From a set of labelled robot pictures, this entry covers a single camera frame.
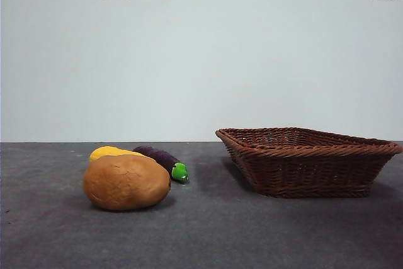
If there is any brown wicker basket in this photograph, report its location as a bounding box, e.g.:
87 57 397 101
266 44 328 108
215 127 403 199

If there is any yellow vegetable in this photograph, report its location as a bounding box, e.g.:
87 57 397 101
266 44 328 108
89 146 145 163

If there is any purple eggplant with green stem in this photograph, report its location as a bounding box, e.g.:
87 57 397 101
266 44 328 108
132 145 190 184

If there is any brown potato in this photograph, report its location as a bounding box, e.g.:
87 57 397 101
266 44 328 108
82 154 171 210

